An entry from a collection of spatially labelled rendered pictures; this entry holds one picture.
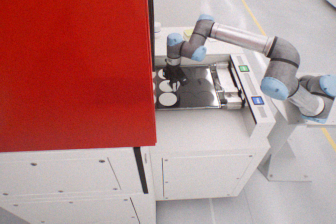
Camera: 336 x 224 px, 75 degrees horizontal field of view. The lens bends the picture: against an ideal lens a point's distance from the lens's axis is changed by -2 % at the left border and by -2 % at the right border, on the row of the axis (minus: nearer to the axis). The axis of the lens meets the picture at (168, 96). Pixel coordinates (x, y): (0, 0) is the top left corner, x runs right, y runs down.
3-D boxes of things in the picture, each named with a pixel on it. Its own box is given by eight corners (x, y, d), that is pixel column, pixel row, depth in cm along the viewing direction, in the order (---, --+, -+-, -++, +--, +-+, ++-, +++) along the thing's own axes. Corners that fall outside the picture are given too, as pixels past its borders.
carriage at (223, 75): (226, 109, 128) (227, 106, 126) (214, 68, 152) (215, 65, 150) (240, 109, 128) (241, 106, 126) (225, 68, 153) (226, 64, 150)
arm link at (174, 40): (179, 42, 101) (163, 37, 103) (178, 61, 109) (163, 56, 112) (186, 34, 105) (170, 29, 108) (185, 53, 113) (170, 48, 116)
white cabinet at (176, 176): (156, 204, 173) (149, 154, 113) (154, 109, 238) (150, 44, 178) (237, 200, 175) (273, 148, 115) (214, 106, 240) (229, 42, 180)
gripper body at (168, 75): (171, 71, 129) (172, 54, 120) (182, 78, 125) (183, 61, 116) (162, 77, 125) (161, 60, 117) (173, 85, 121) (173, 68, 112)
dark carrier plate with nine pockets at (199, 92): (156, 108, 123) (156, 108, 122) (155, 68, 146) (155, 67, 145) (218, 106, 124) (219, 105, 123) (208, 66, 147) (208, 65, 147)
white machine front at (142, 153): (143, 193, 99) (133, 149, 70) (146, 72, 154) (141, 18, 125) (150, 193, 99) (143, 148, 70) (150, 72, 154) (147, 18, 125)
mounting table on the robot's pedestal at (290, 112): (315, 85, 164) (324, 72, 154) (347, 137, 134) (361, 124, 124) (255, 85, 164) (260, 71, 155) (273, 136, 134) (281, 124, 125)
